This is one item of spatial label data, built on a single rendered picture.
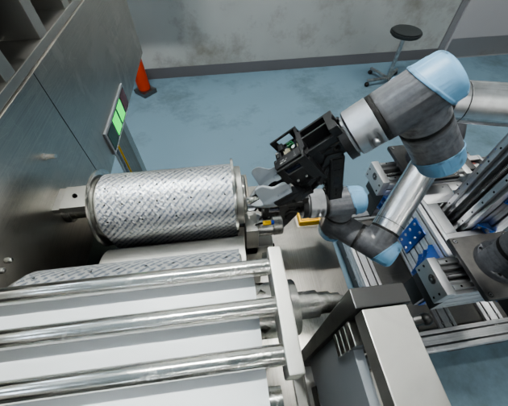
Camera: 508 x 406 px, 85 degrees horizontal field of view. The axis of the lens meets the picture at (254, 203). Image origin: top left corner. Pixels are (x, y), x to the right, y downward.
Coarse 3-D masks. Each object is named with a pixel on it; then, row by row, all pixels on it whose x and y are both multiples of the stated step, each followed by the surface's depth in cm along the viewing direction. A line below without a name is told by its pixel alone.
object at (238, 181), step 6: (234, 168) 52; (234, 174) 51; (240, 174) 51; (240, 180) 50; (96, 186) 49; (240, 186) 49; (240, 192) 49; (240, 198) 49; (240, 204) 50; (240, 210) 50; (96, 216) 48; (240, 216) 51; (240, 222) 53
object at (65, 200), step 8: (64, 192) 51; (72, 192) 50; (80, 192) 50; (56, 200) 50; (64, 200) 49; (72, 200) 49; (80, 200) 49; (56, 208) 48; (64, 208) 48; (72, 208) 48; (80, 208) 49
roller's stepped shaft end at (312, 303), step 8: (304, 296) 33; (312, 296) 33; (320, 296) 33; (328, 296) 33; (336, 296) 33; (304, 304) 32; (312, 304) 32; (320, 304) 33; (328, 304) 33; (336, 304) 33; (304, 312) 32; (312, 312) 32; (320, 312) 32; (328, 312) 33
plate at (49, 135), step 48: (96, 0) 75; (48, 48) 52; (96, 48) 72; (48, 96) 50; (96, 96) 69; (0, 144) 39; (48, 144) 49; (96, 144) 67; (0, 192) 38; (48, 192) 48; (0, 240) 37; (48, 240) 47
